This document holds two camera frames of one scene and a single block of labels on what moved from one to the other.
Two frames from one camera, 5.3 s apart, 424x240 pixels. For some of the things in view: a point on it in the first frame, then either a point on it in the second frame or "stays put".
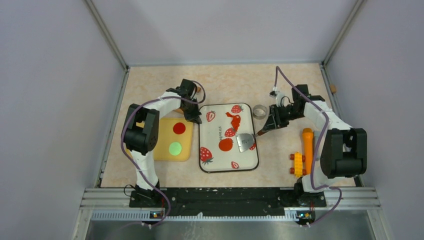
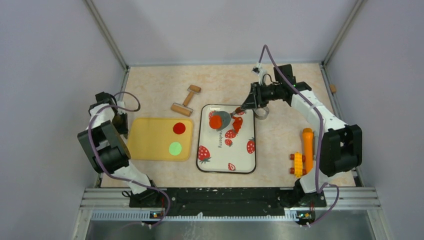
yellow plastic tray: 175,142 stays put
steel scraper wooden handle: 245,141 to 226,117
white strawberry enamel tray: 218,148 stays put
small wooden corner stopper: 333,88 stays put
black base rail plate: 228,202 stays put
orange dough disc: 225,144 to 215,122
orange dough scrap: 235,121 stays put
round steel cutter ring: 259,111 stays put
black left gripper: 194,116 to 123,130
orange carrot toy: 307,150 stays put
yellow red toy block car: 298,160 stays put
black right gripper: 274,120 to 254,99
